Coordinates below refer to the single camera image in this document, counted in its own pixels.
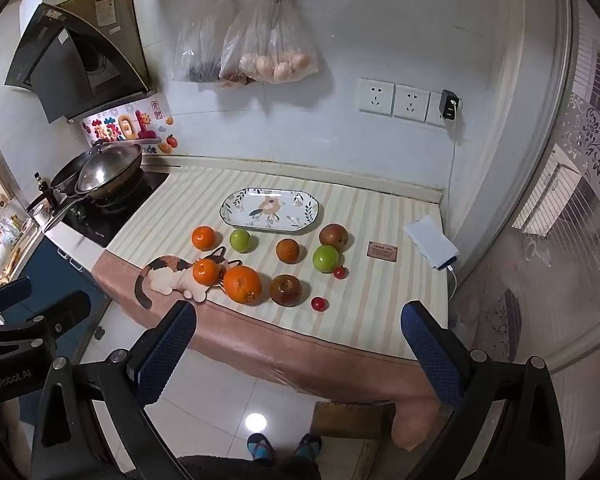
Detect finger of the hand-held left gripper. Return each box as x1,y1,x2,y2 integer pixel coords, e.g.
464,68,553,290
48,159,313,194
0,290,92,361
0,277,34,317

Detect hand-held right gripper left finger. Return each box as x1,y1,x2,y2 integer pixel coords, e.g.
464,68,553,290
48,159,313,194
30,300,198,480

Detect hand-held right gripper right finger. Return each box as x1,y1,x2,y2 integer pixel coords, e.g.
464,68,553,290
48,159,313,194
400,301,568,480

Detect small bright tangerine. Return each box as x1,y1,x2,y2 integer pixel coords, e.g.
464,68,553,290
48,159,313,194
192,258,221,286
191,226,217,251

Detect large orange with stem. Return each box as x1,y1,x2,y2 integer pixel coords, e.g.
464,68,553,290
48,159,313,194
223,265,264,306

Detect dark brown-red apple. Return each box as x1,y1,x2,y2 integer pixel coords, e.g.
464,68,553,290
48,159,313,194
270,274,303,307

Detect small green apple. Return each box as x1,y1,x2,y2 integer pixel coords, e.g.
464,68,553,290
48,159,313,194
230,229,258,253

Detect large green apple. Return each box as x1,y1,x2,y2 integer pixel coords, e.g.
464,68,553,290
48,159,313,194
312,245,339,274

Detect red yellow apple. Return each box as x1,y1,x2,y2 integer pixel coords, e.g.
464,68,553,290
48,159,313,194
319,223,350,251

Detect dark-skinned orange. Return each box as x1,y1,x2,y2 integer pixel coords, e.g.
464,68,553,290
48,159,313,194
275,238,301,264

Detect floral ceramic plate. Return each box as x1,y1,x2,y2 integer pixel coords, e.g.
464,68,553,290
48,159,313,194
220,188,323,233

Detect cluttered kitchen rack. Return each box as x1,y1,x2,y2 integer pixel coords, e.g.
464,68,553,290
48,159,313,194
0,139,37,283

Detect striped tablecloth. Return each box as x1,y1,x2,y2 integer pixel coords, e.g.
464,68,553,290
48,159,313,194
91,167,451,452

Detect calico cat plush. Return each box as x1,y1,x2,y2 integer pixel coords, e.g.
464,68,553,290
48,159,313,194
134,246,244,309

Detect dark sauce bottle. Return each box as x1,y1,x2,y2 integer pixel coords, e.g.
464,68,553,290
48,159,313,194
34,172,57,207

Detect brown label patch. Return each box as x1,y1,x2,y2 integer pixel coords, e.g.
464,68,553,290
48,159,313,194
366,241,399,263

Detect white power bank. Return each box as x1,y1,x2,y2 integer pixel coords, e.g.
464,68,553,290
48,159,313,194
402,214,460,272

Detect black gas stove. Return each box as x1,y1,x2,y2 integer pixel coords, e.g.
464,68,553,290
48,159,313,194
60,170,171,249

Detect black frying pan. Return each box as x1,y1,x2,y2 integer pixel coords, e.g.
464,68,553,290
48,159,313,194
27,156,97,216

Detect person's left foot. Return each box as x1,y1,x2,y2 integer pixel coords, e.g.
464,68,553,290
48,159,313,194
246,432,276,462

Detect person's foot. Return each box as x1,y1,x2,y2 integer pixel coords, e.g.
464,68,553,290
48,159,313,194
246,432,276,462
293,433,323,462

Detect person's dark pants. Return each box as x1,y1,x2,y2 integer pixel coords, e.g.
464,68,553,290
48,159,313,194
177,454,324,480

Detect steel wok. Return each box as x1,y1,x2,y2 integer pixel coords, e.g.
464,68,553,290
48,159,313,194
44,142,145,233

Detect person's right foot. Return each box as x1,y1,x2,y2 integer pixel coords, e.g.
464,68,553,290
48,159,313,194
293,433,323,462

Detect white lace curtain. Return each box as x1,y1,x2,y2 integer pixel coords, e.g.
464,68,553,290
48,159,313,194
452,35,600,376

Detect window security grille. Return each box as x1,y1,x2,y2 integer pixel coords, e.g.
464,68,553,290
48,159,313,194
511,142,600,241

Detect black range hood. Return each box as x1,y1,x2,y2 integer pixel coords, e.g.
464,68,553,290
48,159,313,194
4,0,153,125

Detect plastic bag with dark contents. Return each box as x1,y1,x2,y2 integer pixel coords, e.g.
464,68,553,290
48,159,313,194
171,0,232,84

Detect pile of brown eggs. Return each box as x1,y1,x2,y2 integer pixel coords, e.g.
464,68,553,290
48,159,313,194
237,51,314,85

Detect plastic bags of produce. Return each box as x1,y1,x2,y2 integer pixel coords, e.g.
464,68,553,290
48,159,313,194
219,0,322,87

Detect colourful wall stickers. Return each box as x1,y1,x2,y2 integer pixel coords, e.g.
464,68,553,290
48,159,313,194
81,100,181,156

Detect white charging cable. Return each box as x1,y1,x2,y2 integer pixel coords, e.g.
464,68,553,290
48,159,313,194
445,120,462,306

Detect white wall socket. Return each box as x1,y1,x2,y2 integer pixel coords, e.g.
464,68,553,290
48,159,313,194
393,84,430,123
358,78,395,116
426,91,454,128

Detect black wall charger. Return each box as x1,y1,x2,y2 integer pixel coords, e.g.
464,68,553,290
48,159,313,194
439,89,462,124

